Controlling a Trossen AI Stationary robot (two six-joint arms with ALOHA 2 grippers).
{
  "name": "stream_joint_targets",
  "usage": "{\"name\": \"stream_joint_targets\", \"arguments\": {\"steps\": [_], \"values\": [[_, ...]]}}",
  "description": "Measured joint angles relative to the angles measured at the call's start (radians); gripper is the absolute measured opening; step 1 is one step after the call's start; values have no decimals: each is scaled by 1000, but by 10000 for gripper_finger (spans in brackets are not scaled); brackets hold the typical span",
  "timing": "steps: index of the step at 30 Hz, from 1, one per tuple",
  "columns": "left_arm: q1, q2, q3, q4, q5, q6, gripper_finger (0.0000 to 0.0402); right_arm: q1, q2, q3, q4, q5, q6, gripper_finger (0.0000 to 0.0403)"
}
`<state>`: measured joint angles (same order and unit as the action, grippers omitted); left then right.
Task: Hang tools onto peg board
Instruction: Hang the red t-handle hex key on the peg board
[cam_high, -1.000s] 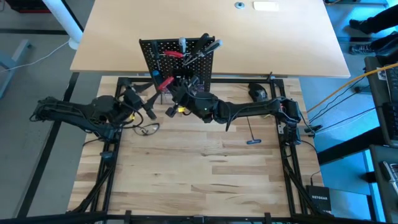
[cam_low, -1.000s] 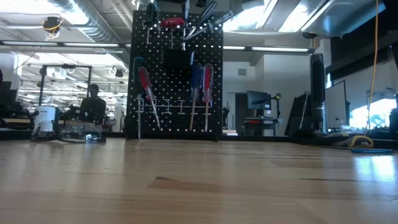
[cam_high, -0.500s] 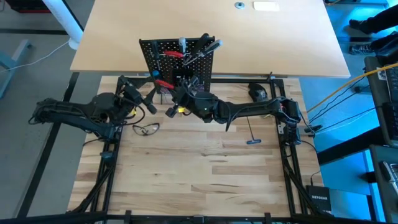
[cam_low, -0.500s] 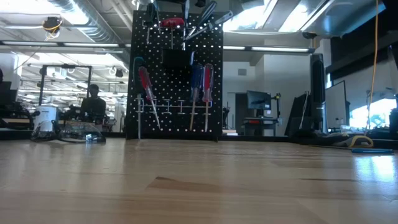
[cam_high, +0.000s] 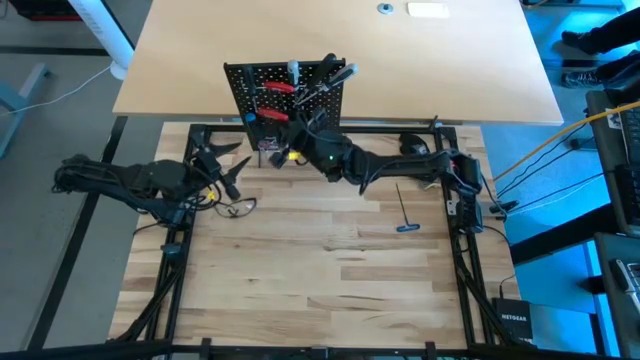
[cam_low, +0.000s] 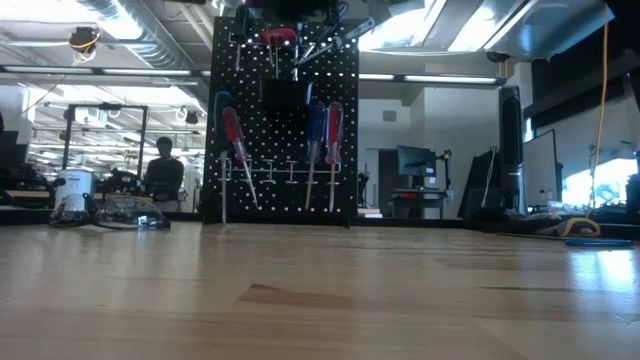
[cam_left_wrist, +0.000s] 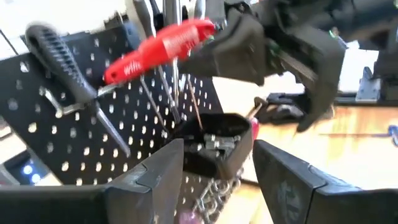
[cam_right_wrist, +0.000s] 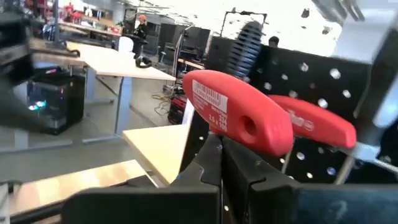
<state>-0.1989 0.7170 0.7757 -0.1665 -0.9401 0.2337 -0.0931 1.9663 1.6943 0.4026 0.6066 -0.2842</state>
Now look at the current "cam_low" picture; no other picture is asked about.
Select small blue-striped clear screwdriver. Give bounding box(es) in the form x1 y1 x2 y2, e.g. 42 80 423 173
303 102 328 212

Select red-striped clear screwdriver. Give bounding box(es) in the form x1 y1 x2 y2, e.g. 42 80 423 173
221 105 261 210
324 101 346 214

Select large blue-striped clear screwdriver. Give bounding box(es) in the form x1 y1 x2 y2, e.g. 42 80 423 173
213 89 234 225

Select grey-handled screwdriver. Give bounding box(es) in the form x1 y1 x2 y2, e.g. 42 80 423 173
294 16 377 69
292 22 301 82

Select red T-handle hex key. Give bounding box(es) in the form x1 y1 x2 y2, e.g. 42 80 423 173
258 27 298 80

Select black-handled socket driver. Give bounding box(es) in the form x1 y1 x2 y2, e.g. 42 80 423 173
233 3 252 72

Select clear safety glasses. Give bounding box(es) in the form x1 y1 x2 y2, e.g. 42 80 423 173
48 193 172 232

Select black monitor on arm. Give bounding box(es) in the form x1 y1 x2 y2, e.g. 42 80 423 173
396 144 439 178

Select black perforated pegboard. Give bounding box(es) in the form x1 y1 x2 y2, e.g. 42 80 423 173
202 14 361 226

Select black pegboard bin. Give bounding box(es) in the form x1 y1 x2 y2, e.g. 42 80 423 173
258 78 314 112

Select small black desk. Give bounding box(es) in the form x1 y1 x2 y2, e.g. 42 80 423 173
388 187 454 220

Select black monitor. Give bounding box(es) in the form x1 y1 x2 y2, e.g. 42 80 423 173
457 146 501 221

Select person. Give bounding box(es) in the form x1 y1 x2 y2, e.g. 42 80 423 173
143 135 186 212

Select black tower unit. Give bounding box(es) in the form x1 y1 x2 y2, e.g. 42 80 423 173
498 85 527 215

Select computer monitor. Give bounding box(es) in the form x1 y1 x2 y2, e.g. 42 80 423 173
522 128 565 210

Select black work glove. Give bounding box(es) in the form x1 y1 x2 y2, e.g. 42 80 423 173
464 208 603 239

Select white bucket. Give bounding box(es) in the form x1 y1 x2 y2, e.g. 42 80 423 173
53 168 96 212

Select black yellow ceiling fixture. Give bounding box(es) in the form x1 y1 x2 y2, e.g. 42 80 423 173
67 25 102 67

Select chrome ring screwdriver rack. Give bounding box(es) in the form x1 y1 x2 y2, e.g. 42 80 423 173
218 152 345 189

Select wire tool holder rack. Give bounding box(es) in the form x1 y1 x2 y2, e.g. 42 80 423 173
227 30 352 57

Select black metal stand frame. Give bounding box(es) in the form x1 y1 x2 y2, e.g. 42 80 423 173
60 103 150 207

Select yellow cable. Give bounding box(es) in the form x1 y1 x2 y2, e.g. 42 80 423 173
588 3 612 219

